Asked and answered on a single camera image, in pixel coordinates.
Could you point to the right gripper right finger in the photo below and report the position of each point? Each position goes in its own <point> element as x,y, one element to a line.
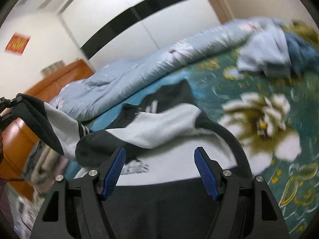
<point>246,208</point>

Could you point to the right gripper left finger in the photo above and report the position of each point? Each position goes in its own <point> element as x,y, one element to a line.
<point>74,209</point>

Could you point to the black and white fleece jacket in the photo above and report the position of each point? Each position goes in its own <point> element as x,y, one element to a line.
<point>137,131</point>

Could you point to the orange wooden headboard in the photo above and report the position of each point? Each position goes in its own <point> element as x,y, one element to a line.
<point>18,139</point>

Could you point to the folded beige garment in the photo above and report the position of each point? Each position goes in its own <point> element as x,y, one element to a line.
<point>42,166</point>

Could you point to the light blue floral quilt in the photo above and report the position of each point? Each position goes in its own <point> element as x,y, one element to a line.
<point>88,98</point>

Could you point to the floral teal plush blanket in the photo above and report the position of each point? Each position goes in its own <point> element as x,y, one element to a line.
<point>275,121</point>

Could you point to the white black striped wardrobe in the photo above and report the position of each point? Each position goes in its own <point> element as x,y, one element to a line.
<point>111,30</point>

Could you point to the light blue crumpled garment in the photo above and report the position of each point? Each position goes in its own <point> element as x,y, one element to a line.
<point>266,52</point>

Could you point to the dark blue garment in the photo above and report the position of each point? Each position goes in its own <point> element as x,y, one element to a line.
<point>303,54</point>

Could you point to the olive green garment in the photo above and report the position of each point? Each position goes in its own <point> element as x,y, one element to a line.
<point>303,30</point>

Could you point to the white wall switch panel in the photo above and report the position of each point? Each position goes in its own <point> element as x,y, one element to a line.
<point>45,72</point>

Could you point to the red paper wall decoration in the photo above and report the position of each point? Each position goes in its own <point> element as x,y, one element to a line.
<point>17,44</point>

